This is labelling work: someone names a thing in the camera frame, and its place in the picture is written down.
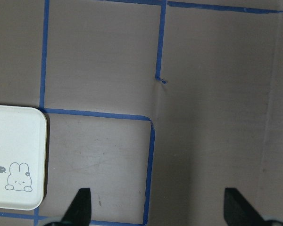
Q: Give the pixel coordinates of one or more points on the cream plastic tray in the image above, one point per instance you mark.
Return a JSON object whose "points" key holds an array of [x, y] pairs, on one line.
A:
{"points": [[23, 137]]}

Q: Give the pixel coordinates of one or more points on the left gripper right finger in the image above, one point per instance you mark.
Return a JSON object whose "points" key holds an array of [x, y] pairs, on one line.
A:
{"points": [[238, 211]]}

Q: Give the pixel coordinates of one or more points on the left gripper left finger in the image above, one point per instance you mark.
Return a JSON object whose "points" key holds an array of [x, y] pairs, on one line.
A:
{"points": [[80, 210]]}

